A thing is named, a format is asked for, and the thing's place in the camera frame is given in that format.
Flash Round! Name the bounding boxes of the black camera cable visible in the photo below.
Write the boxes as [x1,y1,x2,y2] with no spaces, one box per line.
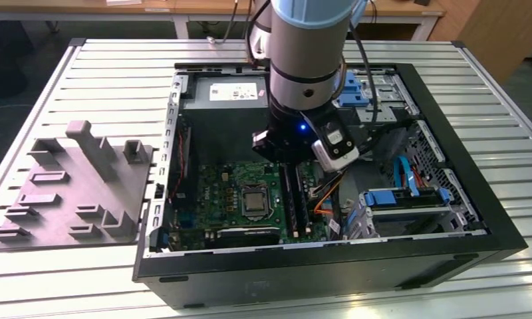
[245,0,271,67]
[345,21,381,149]

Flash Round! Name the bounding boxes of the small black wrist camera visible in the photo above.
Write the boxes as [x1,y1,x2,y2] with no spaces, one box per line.
[251,131,272,154]

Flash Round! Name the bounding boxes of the blue plastic drive latch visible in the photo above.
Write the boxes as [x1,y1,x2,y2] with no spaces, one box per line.
[335,71,368,108]

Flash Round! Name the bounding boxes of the metal drive cage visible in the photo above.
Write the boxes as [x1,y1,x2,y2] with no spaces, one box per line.
[332,71,420,144]

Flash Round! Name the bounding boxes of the blue SATA wire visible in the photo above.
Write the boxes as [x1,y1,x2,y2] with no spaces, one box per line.
[393,155,421,197]

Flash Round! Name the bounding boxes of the green motherboard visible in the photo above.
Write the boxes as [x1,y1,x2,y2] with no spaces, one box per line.
[168,159,337,250]

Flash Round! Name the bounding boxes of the black cable bundle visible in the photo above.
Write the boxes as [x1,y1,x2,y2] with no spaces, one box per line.
[312,121,413,197]

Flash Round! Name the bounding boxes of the black PC case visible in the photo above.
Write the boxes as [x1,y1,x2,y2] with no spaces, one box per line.
[130,61,528,310]

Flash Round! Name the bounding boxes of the grey parts rack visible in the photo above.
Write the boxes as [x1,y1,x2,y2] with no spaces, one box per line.
[0,120,157,249]

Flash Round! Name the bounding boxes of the wooden cabinet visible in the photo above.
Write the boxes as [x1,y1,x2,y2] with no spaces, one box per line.
[425,0,532,84]

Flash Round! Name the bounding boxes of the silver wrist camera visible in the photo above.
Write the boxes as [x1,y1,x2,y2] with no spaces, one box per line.
[299,111,361,173]

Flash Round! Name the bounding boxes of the grey power supply unit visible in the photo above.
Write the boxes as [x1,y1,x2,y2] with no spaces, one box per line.
[178,75,272,163]

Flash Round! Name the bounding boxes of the orange wires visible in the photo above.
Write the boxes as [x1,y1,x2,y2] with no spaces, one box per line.
[313,189,340,221]

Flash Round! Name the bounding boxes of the red twisted wire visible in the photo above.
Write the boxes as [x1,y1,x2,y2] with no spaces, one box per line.
[169,127,192,201]

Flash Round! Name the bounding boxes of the black graphics card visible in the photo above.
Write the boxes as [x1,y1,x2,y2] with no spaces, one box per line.
[216,227,281,249]

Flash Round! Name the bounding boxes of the hard disk in blue carrier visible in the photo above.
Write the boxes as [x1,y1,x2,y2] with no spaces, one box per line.
[363,186,449,210]

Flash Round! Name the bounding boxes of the wooden desk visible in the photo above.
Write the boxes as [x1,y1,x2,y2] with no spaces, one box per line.
[0,0,447,43]

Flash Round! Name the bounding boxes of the black hanging cable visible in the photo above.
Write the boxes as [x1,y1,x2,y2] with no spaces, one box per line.
[205,0,240,46]

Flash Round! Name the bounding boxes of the silver CPU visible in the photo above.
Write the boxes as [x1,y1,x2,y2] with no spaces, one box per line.
[243,191,271,213]

